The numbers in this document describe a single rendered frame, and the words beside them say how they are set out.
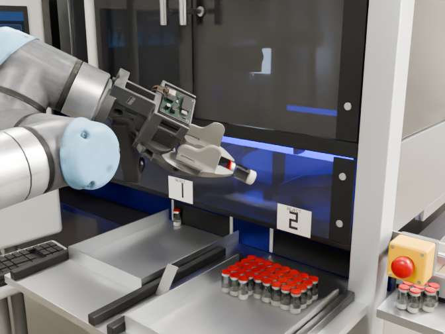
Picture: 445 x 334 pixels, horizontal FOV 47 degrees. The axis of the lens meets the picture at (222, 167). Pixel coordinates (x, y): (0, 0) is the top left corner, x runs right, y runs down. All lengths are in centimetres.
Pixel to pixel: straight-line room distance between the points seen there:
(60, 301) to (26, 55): 60
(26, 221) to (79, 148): 110
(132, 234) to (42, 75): 81
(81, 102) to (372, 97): 54
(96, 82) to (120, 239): 76
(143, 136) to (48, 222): 99
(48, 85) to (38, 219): 99
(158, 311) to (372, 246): 44
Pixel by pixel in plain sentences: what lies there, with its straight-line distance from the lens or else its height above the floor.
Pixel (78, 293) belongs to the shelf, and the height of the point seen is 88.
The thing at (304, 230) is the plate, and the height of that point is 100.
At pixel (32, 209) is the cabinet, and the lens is 162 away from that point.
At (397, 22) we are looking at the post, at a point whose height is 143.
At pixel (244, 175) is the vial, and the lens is 77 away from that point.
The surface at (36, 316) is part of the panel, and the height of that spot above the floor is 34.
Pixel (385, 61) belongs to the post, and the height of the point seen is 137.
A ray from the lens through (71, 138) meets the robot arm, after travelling 54.
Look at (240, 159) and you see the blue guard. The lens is 117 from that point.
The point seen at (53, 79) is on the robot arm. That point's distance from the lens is 68.
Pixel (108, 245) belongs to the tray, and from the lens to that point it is 136.
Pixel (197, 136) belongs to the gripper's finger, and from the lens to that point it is 76.
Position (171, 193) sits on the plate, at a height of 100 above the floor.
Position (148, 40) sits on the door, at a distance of 135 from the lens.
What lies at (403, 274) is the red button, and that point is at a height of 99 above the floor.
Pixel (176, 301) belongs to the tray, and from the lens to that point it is 108.
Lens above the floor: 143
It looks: 16 degrees down
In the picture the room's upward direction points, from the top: straight up
